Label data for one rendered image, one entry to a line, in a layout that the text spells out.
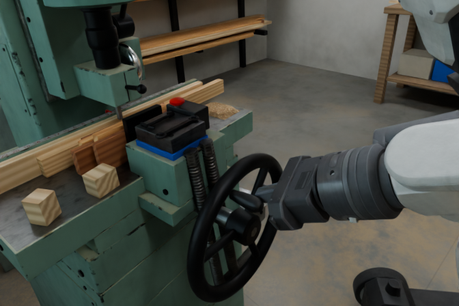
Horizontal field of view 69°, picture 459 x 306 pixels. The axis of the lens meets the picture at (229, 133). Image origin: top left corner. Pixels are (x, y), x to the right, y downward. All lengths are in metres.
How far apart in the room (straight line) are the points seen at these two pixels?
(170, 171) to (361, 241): 1.39
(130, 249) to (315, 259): 1.14
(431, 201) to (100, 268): 0.55
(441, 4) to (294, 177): 0.34
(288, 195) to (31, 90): 0.64
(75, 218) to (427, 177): 0.50
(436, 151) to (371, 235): 1.55
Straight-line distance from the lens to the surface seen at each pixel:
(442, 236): 2.02
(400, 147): 0.37
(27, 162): 0.74
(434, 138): 0.37
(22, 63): 0.88
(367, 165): 0.40
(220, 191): 0.53
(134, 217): 0.69
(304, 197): 0.44
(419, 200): 0.40
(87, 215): 0.62
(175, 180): 0.58
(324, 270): 1.68
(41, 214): 0.60
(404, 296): 1.40
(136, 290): 0.80
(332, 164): 0.42
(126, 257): 0.72
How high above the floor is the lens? 1.26
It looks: 28 degrees down
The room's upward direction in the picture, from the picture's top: 3 degrees counter-clockwise
